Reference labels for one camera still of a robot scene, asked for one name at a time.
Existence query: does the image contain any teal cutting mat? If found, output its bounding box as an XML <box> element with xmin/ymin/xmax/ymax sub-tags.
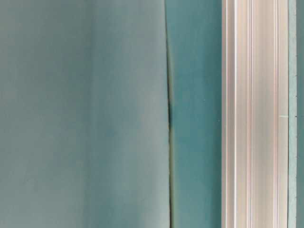
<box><xmin>288</xmin><ymin>0</ymin><xmax>304</xmax><ymax>228</ymax></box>

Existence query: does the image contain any silver aluminium extrusion rail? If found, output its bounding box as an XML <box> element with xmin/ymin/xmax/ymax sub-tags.
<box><xmin>221</xmin><ymin>0</ymin><xmax>289</xmax><ymax>228</ymax></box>

